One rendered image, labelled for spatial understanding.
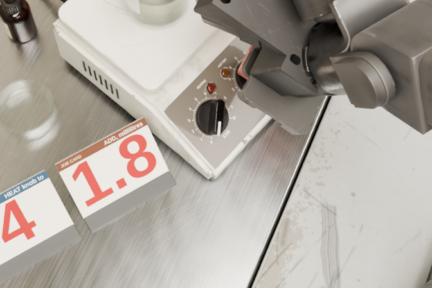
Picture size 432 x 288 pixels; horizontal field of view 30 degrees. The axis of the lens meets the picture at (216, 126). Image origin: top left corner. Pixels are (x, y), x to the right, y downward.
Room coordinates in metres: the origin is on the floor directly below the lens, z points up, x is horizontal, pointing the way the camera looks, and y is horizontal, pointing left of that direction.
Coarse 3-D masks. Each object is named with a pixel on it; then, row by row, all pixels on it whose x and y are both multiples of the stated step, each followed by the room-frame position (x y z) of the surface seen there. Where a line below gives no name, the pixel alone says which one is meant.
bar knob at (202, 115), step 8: (208, 104) 0.30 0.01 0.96; (216, 104) 0.29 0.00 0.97; (224, 104) 0.29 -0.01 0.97; (200, 112) 0.29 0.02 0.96; (208, 112) 0.29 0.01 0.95; (216, 112) 0.28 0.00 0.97; (224, 112) 0.29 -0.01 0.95; (200, 120) 0.28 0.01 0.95; (208, 120) 0.28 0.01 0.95; (216, 120) 0.28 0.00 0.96; (224, 120) 0.29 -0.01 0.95; (200, 128) 0.27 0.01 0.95; (208, 128) 0.27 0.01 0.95; (216, 128) 0.27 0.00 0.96; (224, 128) 0.28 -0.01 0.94
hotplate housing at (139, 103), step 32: (64, 32) 0.34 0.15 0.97; (224, 32) 0.36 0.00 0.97; (96, 64) 0.32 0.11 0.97; (192, 64) 0.33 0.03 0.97; (128, 96) 0.29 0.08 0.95; (160, 96) 0.29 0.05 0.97; (160, 128) 0.27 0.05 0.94; (256, 128) 0.29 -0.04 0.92; (192, 160) 0.25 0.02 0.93; (224, 160) 0.26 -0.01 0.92
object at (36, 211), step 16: (32, 192) 0.20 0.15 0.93; (48, 192) 0.20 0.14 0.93; (0, 208) 0.18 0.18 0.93; (16, 208) 0.19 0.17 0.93; (32, 208) 0.19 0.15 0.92; (48, 208) 0.19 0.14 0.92; (0, 224) 0.17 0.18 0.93; (16, 224) 0.17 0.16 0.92; (32, 224) 0.18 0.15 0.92; (48, 224) 0.18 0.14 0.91; (0, 240) 0.16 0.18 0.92; (16, 240) 0.16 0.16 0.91; (0, 256) 0.15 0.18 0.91
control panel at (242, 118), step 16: (240, 48) 0.35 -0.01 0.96; (224, 64) 0.33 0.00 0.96; (208, 80) 0.32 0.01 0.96; (224, 80) 0.32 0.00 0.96; (192, 96) 0.30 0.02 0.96; (208, 96) 0.30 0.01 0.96; (224, 96) 0.31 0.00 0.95; (176, 112) 0.28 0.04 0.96; (192, 112) 0.29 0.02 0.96; (240, 112) 0.30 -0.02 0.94; (256, 112) 0.30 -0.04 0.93; (192, 128) 0.27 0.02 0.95; (240, 128) 0.29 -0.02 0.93; (192, 144) 0.26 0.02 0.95; (208, 144) 0.26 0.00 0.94; (224, 144) 0.27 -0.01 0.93; (208, 160) 0.25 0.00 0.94
